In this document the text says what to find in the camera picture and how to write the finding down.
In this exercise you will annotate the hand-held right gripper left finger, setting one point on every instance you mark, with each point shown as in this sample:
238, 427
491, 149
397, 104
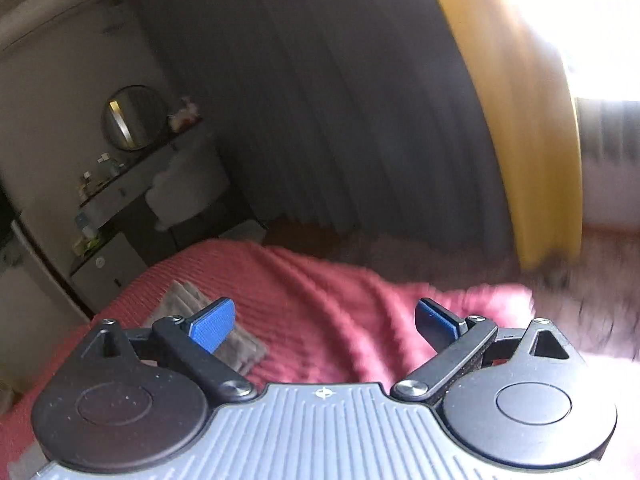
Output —
212, 325

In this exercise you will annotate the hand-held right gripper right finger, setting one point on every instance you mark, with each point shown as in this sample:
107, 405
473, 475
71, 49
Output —
436, 322

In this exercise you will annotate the grey pants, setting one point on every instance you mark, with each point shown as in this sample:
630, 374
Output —
245, 345

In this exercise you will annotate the pink ribbed blanket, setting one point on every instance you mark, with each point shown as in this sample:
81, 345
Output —
325, 310

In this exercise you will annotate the small white cabinet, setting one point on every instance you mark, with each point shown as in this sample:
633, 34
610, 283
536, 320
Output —
107, 265

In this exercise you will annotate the white fluffy chair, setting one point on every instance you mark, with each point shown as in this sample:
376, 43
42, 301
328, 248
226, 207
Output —
177, 195

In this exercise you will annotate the green packet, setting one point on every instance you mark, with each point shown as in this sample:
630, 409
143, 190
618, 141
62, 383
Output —
86, 246

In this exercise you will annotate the white vanity table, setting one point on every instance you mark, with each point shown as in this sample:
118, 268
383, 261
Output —
130, 185

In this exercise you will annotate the blue and white container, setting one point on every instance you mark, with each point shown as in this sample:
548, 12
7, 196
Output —
82, 222

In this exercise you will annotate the yellow curtain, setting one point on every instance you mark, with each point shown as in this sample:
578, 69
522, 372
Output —
530, 135

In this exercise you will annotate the grey curtain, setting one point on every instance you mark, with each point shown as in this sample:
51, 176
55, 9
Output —
310, 100

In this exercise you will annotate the white radiator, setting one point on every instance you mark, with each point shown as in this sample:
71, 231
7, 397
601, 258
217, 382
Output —
610, 130

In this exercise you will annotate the round wall mirror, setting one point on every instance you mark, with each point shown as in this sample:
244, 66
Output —
134, 117

